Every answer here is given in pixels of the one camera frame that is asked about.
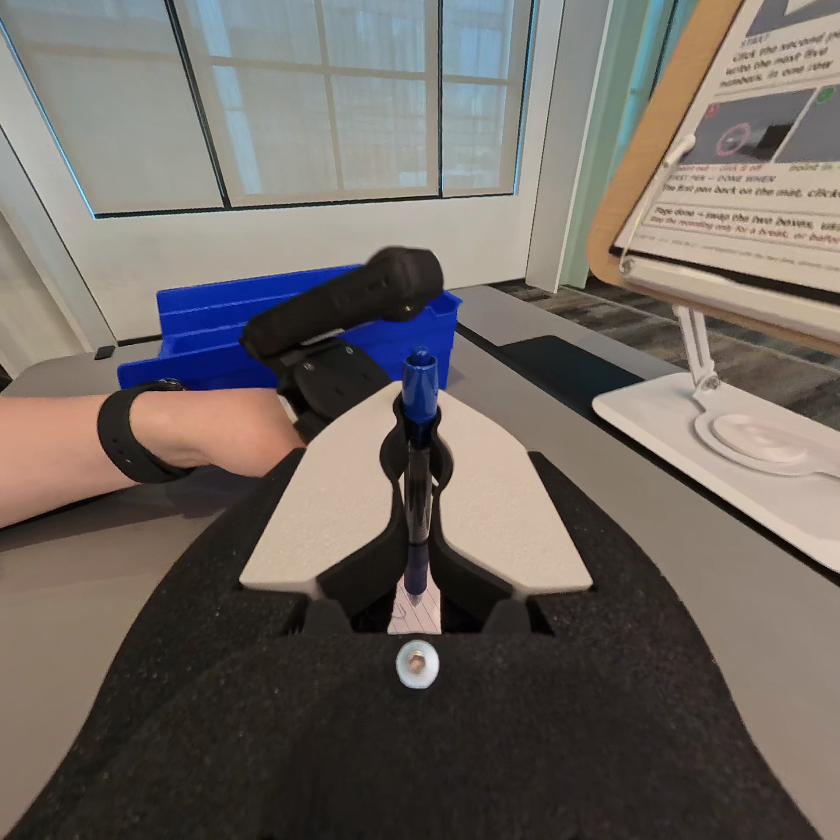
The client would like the black desk mat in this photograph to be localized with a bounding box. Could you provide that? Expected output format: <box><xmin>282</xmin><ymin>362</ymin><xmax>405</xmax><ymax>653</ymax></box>
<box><xmin>482</xmin><ymin>335</ymin><xmax>647</xmax><ymax>424</ymax></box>

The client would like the lined paper notepad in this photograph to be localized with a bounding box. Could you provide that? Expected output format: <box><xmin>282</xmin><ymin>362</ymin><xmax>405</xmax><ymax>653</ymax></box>
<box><xmin>387</xmin><ymin>581</ymin><xmax>442</xmax><ymax>636</ymax></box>

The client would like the printed instruction sheet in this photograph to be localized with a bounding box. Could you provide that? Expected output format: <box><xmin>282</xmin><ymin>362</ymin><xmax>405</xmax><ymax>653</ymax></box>
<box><xmin>612</xmin><ymin>0</ymin><xmax>840</xmax><ymax>258</ymax></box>

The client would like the wooden and white book stand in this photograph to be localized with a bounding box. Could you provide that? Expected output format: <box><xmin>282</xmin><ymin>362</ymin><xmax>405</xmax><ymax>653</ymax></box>
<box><xmin>586</xmin><ymin>0</ymin><xmax>840</xmax><ymax>573</ymax></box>

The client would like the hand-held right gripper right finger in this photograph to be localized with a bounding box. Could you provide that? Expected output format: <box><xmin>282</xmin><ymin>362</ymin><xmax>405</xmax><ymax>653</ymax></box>
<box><xmin>430</xmin><ymin>392</ymin><xmax>595</xmax><ymax>618</ymax></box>

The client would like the person's left hand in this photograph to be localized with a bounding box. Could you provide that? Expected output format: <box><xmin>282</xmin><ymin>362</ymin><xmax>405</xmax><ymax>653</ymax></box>
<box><xmin>139</xmin><ymin>387</ymin><xmax>309</xmax><ymax>479</ymax></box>

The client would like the black wristwatch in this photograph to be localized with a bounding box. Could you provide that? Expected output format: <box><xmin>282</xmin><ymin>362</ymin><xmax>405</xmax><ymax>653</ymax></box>
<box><xmin>97</xmin><ymin>379</ymin><xmax>198</xmax><ymax>485</ymax></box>

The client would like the blue plastic bin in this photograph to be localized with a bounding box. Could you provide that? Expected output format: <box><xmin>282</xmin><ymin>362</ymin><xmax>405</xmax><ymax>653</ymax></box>
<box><xmin>118</xmin><ymin>264</ymin><xmax>463</xmax><ymax>395</ymax></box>

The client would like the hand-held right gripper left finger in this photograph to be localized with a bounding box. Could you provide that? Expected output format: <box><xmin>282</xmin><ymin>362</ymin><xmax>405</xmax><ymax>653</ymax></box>
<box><xmin>239</xmin><ymin>381</ymin><xmax>412</xmax><ymax>618</ymax></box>

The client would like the window with white frame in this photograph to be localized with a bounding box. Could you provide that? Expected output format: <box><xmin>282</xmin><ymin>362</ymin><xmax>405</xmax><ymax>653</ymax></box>
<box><xmin>0</xmin><ymin>0</ymin><xmax>534</xmax><ymax>219</ymax></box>

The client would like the blue pen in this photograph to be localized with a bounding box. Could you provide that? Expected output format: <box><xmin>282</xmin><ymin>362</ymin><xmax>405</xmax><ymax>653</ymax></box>
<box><xmin>402</xmin><ymin>346</ymin><xmax>439</xmax><ymax>606</ymax></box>

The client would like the person's left forearm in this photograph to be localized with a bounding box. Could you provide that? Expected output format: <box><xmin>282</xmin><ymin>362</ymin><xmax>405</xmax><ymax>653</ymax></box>
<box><xmin>0</xmin><ymin>394</ymin><xmax>129</xmax><ymax>529</ymax></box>

